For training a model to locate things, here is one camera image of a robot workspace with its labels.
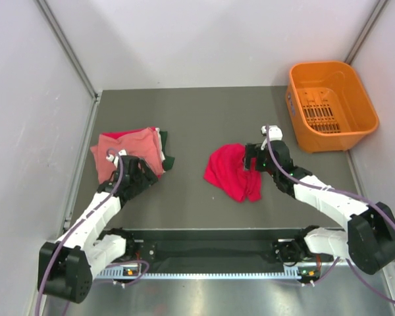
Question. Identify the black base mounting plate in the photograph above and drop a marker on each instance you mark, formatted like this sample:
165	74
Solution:
202	250

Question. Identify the grey slotted cable duct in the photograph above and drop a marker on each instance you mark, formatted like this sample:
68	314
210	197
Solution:
130	272

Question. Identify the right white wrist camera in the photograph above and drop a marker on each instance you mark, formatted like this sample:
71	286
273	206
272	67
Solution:
270	133

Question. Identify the salmon pink folded t shirt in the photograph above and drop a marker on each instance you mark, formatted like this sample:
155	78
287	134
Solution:
142	143

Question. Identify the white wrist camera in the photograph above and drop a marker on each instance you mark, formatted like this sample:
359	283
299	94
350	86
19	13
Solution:
270	133
114	157

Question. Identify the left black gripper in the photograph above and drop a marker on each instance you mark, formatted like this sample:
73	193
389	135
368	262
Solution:
148	177

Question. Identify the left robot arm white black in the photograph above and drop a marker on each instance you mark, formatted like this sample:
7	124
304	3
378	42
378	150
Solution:
68	266

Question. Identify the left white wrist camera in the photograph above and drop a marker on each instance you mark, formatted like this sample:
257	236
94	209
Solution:
114	157

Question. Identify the orange plastic basket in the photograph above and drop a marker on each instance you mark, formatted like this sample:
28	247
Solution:
329	107

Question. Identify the crimson red t shirt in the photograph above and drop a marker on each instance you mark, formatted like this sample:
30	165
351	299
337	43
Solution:
225	170

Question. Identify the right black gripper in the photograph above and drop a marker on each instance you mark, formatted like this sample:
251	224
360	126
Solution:
254	151

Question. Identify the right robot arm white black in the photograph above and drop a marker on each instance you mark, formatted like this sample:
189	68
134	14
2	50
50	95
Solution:
367	234

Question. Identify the white striped folded t shirt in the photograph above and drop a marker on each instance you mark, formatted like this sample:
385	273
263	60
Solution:
158	134

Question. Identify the aluminium frame rail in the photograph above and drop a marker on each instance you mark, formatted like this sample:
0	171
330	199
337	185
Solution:
112	249

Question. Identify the dark green folded t shirt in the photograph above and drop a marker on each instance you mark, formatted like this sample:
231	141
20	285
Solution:
168	161

